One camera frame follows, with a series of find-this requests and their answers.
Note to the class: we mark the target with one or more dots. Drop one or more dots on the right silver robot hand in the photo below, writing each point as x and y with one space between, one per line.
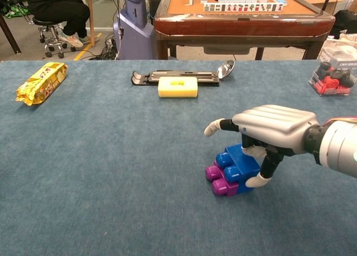
276 122

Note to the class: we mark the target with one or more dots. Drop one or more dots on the blue building block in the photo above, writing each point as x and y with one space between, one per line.
242 166

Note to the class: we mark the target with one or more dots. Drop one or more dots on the purple building block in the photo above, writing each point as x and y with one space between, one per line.
220 186

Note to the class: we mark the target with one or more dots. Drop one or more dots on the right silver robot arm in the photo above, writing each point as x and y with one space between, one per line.
337 144

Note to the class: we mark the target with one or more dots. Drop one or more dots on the clear box of red caps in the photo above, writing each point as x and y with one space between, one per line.
332 81

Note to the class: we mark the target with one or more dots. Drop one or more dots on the white plastic basket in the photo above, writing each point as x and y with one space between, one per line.
337 48

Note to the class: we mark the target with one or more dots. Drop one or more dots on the wooden mahjong table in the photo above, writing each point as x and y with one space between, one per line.
240 26

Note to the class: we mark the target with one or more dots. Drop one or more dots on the yellow soap bar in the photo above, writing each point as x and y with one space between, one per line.
178 89

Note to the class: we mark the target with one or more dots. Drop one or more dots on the row of face-up mahjong tiles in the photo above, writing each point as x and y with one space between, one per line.
242 7

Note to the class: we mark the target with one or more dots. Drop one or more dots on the black bag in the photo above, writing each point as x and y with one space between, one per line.
346 21

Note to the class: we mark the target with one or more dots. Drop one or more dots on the black thin rod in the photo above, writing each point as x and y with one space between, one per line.
327 0

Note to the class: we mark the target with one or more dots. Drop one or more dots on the black folding phone stand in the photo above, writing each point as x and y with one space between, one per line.
147 77

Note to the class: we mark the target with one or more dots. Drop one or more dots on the blue table cloth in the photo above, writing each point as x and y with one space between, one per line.
111 155

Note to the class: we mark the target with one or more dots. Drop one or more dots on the yellow snack packet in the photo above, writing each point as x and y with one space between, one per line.
42 83

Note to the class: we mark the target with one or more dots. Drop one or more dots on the seated person in black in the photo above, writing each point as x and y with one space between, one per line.
58 10

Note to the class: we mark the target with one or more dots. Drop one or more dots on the dark wooden table leg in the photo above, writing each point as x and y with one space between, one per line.
9 34

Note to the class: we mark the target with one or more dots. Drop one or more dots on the green and black gear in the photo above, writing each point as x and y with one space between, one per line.
14 5

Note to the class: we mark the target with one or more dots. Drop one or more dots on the lilac robot pedestal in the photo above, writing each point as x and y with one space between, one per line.
134 27

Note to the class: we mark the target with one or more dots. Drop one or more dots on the light wooden post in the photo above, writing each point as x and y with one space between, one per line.
91 16

